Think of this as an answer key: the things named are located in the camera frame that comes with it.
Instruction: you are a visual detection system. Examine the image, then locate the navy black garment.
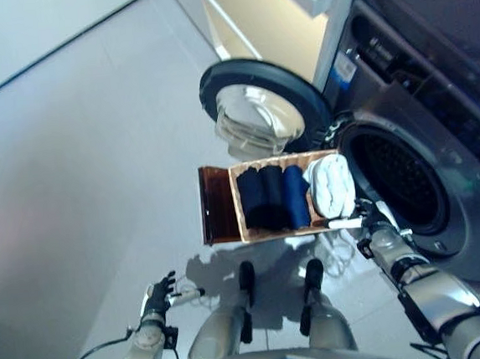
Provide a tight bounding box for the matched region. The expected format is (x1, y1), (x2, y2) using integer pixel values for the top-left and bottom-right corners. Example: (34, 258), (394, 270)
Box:
(234, 167), (271, 232)

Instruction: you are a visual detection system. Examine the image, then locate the black white robot left hand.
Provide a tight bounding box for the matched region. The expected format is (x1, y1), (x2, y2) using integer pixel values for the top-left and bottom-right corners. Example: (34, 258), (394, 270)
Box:
(141, 268), (209, 320)

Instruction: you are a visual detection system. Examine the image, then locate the dark brown wooden stool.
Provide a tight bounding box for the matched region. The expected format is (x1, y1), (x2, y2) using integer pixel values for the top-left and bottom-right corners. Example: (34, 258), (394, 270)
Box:
(196, 162), (246, 247)

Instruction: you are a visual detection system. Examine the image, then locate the white counter cabinet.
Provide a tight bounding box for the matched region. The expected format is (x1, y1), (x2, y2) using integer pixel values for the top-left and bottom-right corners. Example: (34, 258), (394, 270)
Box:
(199, 0), (342, 66)

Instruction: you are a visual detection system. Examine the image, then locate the white towel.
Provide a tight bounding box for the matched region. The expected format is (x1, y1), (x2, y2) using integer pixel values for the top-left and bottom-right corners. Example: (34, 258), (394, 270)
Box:
(300, 152), (360, 222)

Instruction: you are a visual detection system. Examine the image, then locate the large shallow wicker basket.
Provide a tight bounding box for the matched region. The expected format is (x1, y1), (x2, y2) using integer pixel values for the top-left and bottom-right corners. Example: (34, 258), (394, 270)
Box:
(226, 147), (350, 245)

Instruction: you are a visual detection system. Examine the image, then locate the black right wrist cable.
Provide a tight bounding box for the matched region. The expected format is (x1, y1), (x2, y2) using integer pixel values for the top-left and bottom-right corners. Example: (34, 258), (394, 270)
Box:
(408, 339), (451, 359)

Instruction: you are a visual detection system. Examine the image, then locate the blue garment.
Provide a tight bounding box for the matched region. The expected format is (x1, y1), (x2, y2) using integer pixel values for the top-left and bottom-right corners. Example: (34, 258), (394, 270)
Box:
(281, 162), (315, 231)

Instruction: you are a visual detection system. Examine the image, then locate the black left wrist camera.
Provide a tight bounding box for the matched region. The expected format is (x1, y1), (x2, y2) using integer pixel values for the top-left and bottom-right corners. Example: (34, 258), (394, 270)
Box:
(163, 325), (182, 351)

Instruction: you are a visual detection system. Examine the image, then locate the silver robot left leg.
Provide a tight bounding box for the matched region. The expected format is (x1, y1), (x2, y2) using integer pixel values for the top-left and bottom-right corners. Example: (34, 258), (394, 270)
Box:
(175, 259), (264, 359)

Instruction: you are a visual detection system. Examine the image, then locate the blue QR code sticker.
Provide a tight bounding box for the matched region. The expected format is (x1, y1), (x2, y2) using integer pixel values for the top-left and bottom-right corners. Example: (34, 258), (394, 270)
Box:
(331, 49), (361, 85)

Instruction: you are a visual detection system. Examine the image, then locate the silver robot right leg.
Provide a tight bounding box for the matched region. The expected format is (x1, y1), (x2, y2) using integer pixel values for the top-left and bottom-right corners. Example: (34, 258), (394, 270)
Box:
(292, 255), (359, 356)

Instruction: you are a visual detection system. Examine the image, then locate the silver robot leg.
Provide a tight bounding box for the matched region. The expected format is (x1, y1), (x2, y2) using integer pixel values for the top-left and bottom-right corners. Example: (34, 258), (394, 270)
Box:
(292, 255), (359, 356)
(175, 259), (264, 359)

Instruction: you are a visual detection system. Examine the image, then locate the charcoal garment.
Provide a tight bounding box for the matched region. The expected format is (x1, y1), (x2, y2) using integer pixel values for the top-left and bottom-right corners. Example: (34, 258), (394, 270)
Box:
(256, 164), (292, 233)

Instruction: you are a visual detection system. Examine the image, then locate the round glass washer door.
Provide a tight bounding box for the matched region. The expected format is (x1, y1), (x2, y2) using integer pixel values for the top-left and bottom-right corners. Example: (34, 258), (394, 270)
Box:
(195, 50), (336, 162)

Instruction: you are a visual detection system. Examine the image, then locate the dark grey washing machine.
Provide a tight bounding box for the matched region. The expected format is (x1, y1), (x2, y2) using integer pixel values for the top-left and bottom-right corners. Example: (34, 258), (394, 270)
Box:
(308, 0), (480, 302)

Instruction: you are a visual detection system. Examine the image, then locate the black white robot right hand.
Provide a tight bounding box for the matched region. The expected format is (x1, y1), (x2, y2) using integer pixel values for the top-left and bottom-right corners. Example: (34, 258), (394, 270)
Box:
(325, 195), (380, 239)

